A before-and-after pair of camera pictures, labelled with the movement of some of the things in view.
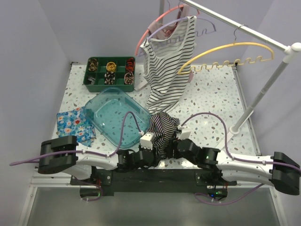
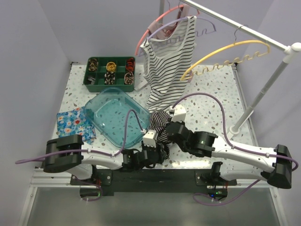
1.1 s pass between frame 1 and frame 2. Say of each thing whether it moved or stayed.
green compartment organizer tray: stayed
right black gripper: moved
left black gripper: stayed
